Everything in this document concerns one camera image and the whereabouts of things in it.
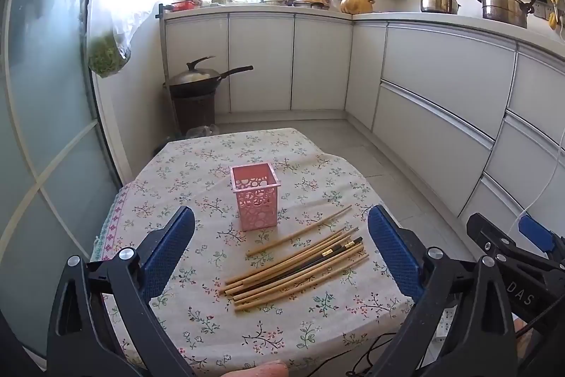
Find black wok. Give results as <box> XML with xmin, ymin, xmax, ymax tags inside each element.
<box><xmin>163</xmin><ymin>65</ymin><xmax>254</xmax><ymax>99</ymax></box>

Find white cable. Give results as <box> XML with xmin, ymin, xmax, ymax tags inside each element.
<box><xmin>507</xmin><ymin>130</ymin><xmax>565</xmax><ymax>236</ymax></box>

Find clear plastic bag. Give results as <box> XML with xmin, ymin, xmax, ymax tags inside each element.
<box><xmin>185</xmin><ymin>123</ymin><xmax>220</xmax><ymax>138</ymax></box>

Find white kitchen cabinets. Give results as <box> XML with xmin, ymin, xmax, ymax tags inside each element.
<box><xmin>163</xmin><ymin>10</ymin><xmax>565</xmax><ymax>272</ymax></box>

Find person's left hand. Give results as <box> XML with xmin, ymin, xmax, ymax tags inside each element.
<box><xmin>230</xmin><ymin>361</ymin><xmax>289</xmax><ymax>377</ymax></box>

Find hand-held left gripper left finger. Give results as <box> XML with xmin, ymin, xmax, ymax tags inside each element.
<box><xmin>46</xmin><ymin>206</ymin><xmax>196</xmax><ymax>377</ymax></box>

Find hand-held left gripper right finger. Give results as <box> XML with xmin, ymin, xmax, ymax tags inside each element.
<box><xmin>367</xmin><ymin>205</ymin><xmax>517</xmax><ymax>377</ymax></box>

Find small steel pot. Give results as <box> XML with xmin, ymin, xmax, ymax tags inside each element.
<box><xmin>420</xmin><ymin>0</ymin><xmax>461</xmax><ymax>14</ymax></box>

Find plastic bag of greens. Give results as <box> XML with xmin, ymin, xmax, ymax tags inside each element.
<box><xmin>87</xmin><ymin>0</ymin><xmax>153</xmax><ymax>78</ymax></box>

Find white power strip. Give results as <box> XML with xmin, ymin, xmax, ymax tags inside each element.
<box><xmin>433</xmin><ymin>305</ymin><xmax>459</xmax><ymax>343</ymax></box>

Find floral tablecloth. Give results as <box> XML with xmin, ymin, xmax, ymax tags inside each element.
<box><xmin>92</xmin><ymin>128</ymin><xmax>418</xmax><ymax>377</ymax></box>

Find frosted glass sliding door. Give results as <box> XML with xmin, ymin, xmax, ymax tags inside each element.
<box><xmin>0</xmin><ymin>0</ymin><xmax>131</xmax><ymax>360</ymax></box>

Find pile of wooden chopsticks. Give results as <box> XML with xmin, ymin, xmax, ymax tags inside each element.
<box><xmin>218</xmin><ymin>205</ymin><xmax>370</xmax><ymax>313</ymax></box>

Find black cable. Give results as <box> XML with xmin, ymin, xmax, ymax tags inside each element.
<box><xmin>309</xmin><ymin>330</ymin><xmax>400</xmax><ymax>377</ymax></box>

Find pink perforated utensil holder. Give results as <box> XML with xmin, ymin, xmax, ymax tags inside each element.
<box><xmin>230</xmin><ymin>163</ymin><xmax>282</xmax><ymax>232</ymax></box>

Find yellow clay pot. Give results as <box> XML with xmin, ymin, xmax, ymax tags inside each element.
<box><xmin>339</xmin><ymin>0</ymin><xmax>376</xmax><ymax>14</ymax></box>

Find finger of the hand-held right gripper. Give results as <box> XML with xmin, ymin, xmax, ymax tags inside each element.
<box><xmin>466</xmin><ymin>213</ymin><xmax>552</xmax><ymax>285</ymax></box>
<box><xmin>518</xmin><ymin>214</ymin><xmax>565</xmax><ymax>260</ymax></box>

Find black chopstick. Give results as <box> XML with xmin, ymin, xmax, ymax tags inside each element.
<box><xmin>265</xmin><ymin>236</ymin><xmax>363</xmax><ymax>286</ymax></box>
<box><xmin>247</xmin><ymin>242</ymin><xmax>355</xmax><ymax>293</ymax></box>

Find metal wok lid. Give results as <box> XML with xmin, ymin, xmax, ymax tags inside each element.
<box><xmin>168</xmin><ymin>56</ymin><xmax>220</xmax><ymax>86</ymax></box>

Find large steel pot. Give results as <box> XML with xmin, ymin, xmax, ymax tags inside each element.
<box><xmin>476</xmin><ymin>0</ymin><xmax>537</xmax><ymax>29</ymax></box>

